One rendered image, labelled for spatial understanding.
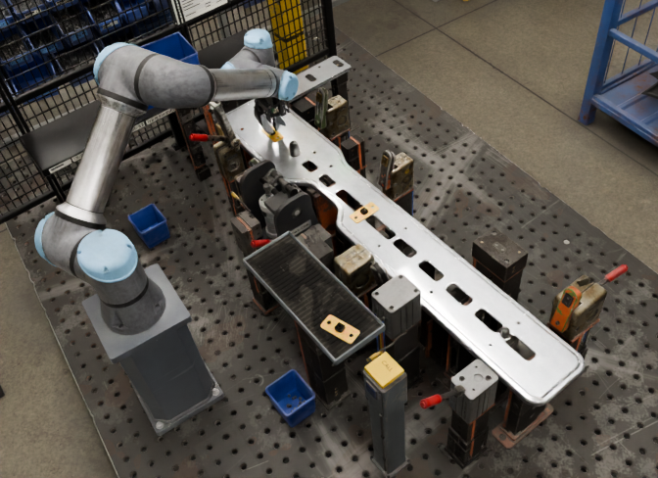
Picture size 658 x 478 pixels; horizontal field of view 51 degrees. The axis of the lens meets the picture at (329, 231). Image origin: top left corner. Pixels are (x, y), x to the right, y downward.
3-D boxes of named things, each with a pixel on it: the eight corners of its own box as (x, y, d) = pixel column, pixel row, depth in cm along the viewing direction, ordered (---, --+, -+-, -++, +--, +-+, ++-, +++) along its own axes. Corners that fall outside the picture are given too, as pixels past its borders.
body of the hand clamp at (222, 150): (259, 221, 238) (240, 145, 211) (243, 231, 235) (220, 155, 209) (250, 213, 241) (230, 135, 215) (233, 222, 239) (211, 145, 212)
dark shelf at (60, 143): (279, 59, 249) (278, 52, 246) (45, 178, 217) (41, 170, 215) (247, 34, 261) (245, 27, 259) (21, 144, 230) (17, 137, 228)
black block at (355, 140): (377, 204, 238) (373, 139, 217) (352, 218, 235) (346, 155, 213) (362, 191, 243) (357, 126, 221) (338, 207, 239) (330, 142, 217)
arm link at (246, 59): (245, 76, 182) (268, 54, 188) (211, 66, 187) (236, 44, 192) (250, 101, 188) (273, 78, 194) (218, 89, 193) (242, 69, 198)
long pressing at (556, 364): (599, 358, 159) (600, 355, 158) (532, 416, 152) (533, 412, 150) (268, 92, 238) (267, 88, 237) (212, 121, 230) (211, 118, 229)
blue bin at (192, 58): (207, 84, 237) (198, 52, 227) (124, 120, 228) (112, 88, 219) (187, 63, 247) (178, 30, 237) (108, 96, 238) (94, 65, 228)
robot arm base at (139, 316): (117, 346, 161) (103, 321, 153) (95, 303, 170) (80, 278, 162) (175, 313, 165) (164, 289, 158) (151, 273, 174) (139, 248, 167)
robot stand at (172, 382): (159, 437, 188) (110, 360, 158) (130, 382, 200) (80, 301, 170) (225, 397, 194) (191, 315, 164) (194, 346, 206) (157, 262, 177)
